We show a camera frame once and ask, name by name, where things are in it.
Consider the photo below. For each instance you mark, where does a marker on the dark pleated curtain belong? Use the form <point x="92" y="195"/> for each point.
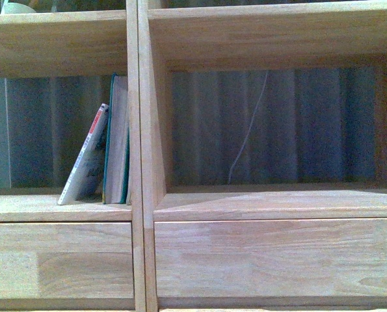
<point x="228" y="128"/>

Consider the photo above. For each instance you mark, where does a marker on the wooden shelf unit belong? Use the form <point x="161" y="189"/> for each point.
<point x="320" y="244"/>
<point x="55" y="66"/>

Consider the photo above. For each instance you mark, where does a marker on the white paperback book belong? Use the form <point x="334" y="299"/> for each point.
<point x="87" y="171"/>

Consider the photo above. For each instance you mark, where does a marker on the green hardcover book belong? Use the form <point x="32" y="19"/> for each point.
<point x="116" y="171"/>

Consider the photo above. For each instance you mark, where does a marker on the left wooden shelf unit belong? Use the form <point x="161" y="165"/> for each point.
<point x="55" y="66"/>

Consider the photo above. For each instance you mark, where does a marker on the right wooden shelf unit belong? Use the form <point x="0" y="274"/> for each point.
<point x="320" y="244"/>

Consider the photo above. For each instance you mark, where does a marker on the pale green bowl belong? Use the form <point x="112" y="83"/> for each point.
<point x="15" y="8"/>

